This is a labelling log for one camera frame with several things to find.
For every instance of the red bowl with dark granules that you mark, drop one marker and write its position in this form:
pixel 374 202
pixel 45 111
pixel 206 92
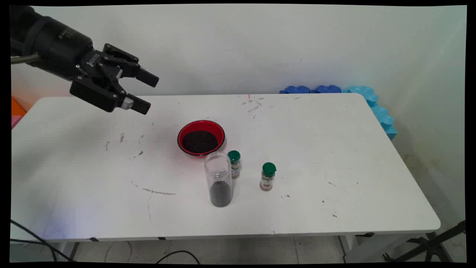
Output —
pixel 218 130

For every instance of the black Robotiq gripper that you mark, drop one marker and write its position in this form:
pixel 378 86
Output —
pixel 59 46

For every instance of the pink foam mat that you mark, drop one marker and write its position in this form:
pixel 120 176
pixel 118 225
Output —
pixel 15 121

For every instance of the spice bottle green flip cap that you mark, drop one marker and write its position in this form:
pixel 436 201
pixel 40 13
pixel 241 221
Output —
pixel 268 169

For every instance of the clear glass tumbler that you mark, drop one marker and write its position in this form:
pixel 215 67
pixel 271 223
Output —
pixel 220 193

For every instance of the spice bottle round green cap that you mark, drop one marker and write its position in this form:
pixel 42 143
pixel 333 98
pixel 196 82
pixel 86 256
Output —
pixel 235 157

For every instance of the white table leg frame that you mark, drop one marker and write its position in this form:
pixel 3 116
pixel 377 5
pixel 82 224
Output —
pixel 372 247

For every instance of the white table leg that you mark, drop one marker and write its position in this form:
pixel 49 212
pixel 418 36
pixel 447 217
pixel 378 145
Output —
pixel 68 251

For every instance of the black tripod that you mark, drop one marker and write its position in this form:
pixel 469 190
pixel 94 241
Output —
pixel 431 245

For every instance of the light blue foam strip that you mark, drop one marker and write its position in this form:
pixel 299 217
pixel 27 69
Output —
pixel 379 111

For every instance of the dark blue foam piece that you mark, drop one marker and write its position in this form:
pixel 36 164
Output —
pixel 297 89
pixel 328 89

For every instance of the orange foam mat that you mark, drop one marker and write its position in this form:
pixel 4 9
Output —
pixel 16 107

